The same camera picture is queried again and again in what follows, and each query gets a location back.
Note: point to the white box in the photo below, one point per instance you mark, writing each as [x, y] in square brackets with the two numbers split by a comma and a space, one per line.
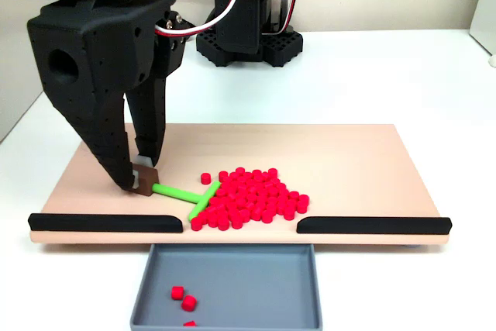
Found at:
[486, 5]

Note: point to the small white object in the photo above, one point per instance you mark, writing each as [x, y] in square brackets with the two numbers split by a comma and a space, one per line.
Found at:
[493, 61]

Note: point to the grey container tray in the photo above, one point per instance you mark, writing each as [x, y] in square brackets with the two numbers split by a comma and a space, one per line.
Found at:
[252, 288]

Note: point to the red granule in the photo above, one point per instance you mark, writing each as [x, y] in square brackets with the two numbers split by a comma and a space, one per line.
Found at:
[273, 173]
[223, 176]
[212, 221]
[236, 223]
[301, 207]
[177, 292]
[288, 213]
[188, 303]
[205, 178]
[266, 216]
[303, 199]
[190, 323]
[196, 223]

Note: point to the black rail strip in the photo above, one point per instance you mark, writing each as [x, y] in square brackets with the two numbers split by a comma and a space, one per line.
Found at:
[100, 223]
[372, 225]

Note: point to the beige board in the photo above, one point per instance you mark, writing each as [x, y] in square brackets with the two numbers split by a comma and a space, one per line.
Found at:
[348, 152]

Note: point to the green T-shaped pusher tool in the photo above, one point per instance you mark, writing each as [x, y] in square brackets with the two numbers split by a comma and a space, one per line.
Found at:
[174, 192]

